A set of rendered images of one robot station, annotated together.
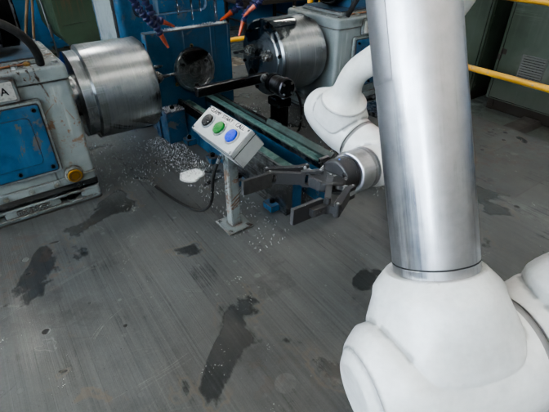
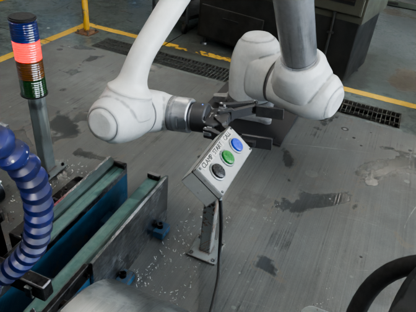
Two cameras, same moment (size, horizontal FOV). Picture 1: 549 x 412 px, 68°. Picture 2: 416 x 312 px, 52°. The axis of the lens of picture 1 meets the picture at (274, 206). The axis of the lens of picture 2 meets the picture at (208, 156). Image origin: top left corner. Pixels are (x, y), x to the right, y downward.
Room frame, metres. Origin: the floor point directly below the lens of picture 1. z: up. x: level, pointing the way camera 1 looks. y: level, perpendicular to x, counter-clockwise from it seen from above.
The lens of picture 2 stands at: (1.22, 0.65, 1.53)
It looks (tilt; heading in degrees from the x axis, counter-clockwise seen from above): 35 degrees down; 236
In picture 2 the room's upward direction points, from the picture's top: 6 degrees clockwise
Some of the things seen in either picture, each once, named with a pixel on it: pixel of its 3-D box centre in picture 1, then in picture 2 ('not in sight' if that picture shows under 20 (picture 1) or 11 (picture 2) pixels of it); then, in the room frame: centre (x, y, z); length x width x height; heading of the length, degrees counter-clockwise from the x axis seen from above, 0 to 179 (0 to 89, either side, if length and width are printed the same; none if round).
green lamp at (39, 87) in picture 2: not in sight; (33, 85); (1.07, -0.35, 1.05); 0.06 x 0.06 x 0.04
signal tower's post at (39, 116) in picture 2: not in sight; (35, 101); (1.07, -0.35, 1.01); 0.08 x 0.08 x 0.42; 36
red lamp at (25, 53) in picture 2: not in sight; (26, 49); (1.07, -0.35, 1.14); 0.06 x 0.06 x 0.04
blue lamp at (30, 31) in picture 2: not in sight; (23, 29); (1.07, -0.35, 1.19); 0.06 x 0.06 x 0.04
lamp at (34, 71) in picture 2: not in sight; (30, 67); (1.07, -0.35, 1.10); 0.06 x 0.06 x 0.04
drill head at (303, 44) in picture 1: (289, 52); not in sight; (1.52, -0.05, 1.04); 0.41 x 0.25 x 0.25; 126
